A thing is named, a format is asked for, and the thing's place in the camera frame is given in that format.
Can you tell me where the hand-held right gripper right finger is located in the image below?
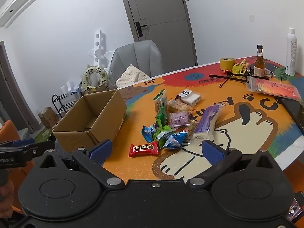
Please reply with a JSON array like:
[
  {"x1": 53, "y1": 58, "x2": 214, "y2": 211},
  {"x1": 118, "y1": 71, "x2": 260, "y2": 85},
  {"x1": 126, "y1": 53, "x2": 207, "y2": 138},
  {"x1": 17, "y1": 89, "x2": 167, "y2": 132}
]
[{"x1": 186, "y1": 140, "x2": 282, "y2": 189}]

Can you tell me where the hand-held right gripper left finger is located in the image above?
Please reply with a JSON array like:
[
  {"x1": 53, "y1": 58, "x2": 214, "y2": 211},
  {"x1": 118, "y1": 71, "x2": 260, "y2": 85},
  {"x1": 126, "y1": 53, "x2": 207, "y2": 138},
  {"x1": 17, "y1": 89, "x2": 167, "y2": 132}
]
[{"x1": 35, "y1": 139, "x2": 124, "y2": 189}]

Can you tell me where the long purple snack packet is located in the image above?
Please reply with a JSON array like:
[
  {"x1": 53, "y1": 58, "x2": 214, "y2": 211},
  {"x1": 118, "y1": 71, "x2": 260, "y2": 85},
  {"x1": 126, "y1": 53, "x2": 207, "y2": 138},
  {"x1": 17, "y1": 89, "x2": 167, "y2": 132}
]
[{"x1": 192, "y1": 105, "x2": 220, "y2": 141}]

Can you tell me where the small tan snack packet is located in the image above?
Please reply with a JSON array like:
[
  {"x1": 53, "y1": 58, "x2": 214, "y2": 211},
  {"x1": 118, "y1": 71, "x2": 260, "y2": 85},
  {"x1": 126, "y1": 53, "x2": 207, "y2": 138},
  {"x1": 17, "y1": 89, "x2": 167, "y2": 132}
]
[{"x1": 184, "y1": 121, "x2": 199, "y2": 145}]

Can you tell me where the blue snack packet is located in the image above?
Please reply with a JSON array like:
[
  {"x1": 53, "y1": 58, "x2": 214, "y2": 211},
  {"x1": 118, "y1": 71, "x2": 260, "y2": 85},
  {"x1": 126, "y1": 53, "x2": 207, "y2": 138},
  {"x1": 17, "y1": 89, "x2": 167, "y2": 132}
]
[
  {"x1": 163, "y1": 131, "x2": 188, "y2": 150},
  {"x1": 142, "y1": 125, "x2": 157, "y2": 143}
]

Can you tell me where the red snack packet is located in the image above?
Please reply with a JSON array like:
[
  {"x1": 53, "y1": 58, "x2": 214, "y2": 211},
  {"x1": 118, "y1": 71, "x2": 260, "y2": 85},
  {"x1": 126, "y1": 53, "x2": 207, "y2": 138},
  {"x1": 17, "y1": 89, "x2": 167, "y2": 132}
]
[{"x1": 129, "y1": 141, "x2": 159, "y2": 158}]

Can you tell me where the small purple snack packet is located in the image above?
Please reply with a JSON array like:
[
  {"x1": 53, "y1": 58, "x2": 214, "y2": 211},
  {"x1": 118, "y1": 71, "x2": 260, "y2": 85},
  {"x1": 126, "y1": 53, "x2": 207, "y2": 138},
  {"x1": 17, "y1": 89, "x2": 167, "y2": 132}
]
[{"x1": 169, "y1": 111, "x2": 191, "y2": 129}]

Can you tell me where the bright green snack packet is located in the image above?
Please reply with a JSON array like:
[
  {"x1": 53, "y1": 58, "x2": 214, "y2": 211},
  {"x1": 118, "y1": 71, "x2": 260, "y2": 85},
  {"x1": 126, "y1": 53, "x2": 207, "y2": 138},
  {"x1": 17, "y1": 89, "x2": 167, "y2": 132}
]
[{"x1": 153, "y1": 126, "x2": 174, "y2": 148}]

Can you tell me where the clear brown biscuit packet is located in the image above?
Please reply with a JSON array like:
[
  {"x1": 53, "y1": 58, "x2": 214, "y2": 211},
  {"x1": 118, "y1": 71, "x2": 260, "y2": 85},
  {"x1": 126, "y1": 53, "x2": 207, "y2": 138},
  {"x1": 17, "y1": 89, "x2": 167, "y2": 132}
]
[{"x1": 166, "y1": 99, "x2": 193, "y2": 113}]

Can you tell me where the white cake packet black label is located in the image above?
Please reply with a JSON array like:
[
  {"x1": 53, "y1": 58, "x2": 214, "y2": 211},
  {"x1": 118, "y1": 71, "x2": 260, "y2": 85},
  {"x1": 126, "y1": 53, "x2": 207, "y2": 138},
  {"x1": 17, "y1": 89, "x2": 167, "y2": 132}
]
[{"x1": 176, "y1": 89, "x2": 202, "y2": 107}]

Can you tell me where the tall green cracker packet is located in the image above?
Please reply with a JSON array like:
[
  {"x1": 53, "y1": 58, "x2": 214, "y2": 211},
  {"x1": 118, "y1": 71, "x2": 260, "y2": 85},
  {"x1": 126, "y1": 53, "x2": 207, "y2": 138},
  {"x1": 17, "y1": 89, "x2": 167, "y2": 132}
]
[{"x1": 153, "y1": 89, "x2": 168, "y2": 124}]

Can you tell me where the person's left hand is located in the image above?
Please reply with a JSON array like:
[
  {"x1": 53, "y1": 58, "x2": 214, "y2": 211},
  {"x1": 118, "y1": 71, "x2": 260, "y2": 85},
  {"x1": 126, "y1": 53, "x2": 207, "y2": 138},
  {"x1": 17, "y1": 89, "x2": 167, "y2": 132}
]
[{"x1": 0, "y1": 182, "x2": 15, "y2": 219}]

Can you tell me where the orange chair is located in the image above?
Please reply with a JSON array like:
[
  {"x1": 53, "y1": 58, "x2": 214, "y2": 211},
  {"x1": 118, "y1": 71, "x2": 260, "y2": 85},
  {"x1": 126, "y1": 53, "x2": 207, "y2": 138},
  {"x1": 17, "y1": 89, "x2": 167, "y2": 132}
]
[
  {"x1": 0, "y1": 119, "x2": 36, "y2": 178},
  {"x1": 284, "y1": 166, "x2": 304, "y2": 195}
]

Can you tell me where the green floor mat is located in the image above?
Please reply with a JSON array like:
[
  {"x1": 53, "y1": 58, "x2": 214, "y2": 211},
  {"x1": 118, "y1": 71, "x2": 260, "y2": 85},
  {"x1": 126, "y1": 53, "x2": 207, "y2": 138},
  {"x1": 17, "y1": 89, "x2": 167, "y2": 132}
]
[{"x1": 34, "y1": 127, "x2": 56, "y2": 143}]

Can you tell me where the colourful printed table mat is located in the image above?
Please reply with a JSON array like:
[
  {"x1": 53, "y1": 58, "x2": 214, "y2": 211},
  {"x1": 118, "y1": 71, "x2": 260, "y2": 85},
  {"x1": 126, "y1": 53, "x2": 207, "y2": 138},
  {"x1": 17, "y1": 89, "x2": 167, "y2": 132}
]
[{"x1": 102, "y1": 56, "x2": 304, "y2": 181}]

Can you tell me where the small brown cardboard box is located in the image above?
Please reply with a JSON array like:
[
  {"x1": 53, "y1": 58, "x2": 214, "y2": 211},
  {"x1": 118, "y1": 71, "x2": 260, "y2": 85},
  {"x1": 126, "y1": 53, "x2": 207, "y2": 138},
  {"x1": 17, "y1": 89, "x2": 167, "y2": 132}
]
[{"x1": 37, "y1": 107, "x2": 59, "y2": 129}]

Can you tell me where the black shoe rack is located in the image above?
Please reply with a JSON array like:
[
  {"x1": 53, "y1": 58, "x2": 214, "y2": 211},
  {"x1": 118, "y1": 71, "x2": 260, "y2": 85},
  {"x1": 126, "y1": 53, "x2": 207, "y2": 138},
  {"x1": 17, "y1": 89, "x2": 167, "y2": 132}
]
[{"x1": 52, "y1": 94, "x2": 82, "y2": 119}]

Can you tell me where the taped brown cardboard box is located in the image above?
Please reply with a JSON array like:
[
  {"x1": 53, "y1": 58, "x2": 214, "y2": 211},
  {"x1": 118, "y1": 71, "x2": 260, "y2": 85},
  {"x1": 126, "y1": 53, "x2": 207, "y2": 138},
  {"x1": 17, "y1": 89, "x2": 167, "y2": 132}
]
[{"x1": 91, "y1": 85, "x2": 112, "y2": 93}]

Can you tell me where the black clothes hanger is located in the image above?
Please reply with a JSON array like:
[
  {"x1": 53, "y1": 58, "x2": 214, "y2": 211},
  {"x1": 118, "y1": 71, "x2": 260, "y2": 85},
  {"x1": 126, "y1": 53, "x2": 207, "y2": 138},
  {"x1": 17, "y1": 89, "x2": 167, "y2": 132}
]
[{"x1": 209, "y1": 74, "x2": 270, "y2": 88}]

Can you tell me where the cream dotted cushion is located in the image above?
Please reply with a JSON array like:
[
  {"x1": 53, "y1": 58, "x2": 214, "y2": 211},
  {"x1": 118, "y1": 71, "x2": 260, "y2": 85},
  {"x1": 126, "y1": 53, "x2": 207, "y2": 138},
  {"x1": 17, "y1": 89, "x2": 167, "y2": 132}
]
[{"x1": 116, "y1": 64, "x2": 151, "y2": 88}]

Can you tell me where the yellow toy on tray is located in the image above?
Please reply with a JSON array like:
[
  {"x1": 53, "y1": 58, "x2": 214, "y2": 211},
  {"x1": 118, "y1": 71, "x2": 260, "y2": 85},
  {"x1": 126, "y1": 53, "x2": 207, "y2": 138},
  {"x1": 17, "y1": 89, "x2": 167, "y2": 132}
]
[{"x1": 231, "y1": 60, "x2": 249, "y2": 74}]

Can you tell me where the red booklet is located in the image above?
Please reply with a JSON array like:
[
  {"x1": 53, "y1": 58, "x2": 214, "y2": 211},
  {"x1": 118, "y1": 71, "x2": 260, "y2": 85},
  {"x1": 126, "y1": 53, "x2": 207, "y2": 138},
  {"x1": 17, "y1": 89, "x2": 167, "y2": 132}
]
[{"x1": 246, "y1": 75, "x2": 302, "y2": 99}]

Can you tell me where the yellow tape roll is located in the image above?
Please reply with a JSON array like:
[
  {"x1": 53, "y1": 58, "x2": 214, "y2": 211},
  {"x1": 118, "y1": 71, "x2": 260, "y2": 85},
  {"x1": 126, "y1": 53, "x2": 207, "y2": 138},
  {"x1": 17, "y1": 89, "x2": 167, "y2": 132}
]
[{"x1": 219, "y1": 57, "x2": 235, "y2": 71}]

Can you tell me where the black phone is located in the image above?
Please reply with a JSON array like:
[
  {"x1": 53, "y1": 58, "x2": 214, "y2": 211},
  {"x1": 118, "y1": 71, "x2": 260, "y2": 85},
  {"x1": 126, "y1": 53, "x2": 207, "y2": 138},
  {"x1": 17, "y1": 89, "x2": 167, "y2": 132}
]
[{"x1": 279, "y1": 97, "x2": 304, "y2": 133}]

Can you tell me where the brown glass bottle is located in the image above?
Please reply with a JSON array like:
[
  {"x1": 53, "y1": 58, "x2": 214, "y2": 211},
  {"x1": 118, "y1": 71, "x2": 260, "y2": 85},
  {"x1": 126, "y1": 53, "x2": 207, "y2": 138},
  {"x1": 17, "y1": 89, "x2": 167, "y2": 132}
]
[{"x1": 254, "y1": 45, "x2": 266, "y2": 78}]

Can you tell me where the smartphone with lit screen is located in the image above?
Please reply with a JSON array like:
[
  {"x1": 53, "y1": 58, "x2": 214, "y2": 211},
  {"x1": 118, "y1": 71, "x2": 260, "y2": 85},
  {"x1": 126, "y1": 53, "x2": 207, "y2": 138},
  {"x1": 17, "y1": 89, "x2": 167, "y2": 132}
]
[{"x1": 286, "y1": 197, "x2": 304, "y2": 221}]

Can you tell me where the grey chair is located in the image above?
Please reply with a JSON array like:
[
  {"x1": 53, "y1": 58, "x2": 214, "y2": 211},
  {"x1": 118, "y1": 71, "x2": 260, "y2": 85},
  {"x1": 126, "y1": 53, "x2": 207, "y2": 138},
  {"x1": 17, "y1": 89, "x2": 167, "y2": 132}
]
[{"x1": 108, "y1": 40, "x2": 164, "y2": 82}]

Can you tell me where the white plastic rack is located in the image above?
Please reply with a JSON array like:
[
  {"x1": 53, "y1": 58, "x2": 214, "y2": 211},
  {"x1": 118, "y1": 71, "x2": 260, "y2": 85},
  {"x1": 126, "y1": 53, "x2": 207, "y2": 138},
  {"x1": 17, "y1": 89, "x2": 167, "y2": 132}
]
[{"x1": 88, "y1": 30, "x2": 114, "y2": 69}]

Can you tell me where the white spray bottle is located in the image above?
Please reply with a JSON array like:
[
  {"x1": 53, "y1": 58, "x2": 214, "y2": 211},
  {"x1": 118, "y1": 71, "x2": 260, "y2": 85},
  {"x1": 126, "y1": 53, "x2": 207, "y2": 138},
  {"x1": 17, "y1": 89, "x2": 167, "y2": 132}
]
[{"x1": 285, "y1": 28, "x2": 298, "y2": 76}]

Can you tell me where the grey door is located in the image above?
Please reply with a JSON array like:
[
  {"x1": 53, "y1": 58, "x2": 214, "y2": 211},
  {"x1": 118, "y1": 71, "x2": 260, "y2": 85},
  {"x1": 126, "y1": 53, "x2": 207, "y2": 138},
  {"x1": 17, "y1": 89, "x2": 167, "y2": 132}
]
[{"x1": 118, "y1": 0, "x2": 198, "y2": 67}]

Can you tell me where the panda print swim ring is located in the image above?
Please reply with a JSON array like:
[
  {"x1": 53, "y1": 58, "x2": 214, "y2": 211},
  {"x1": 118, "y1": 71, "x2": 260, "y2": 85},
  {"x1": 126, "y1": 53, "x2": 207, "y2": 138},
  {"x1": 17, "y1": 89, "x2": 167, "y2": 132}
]
[{"x1": 81, "y1": 65, "x2": 109, "y2": 92}]

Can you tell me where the black door handle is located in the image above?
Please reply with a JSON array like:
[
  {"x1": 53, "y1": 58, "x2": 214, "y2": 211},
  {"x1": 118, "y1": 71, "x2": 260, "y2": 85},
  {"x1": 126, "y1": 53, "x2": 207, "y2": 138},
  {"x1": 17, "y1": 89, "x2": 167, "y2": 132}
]
[{"x1": 135, "y1": 21, "x2": 148, "y2": 37}]

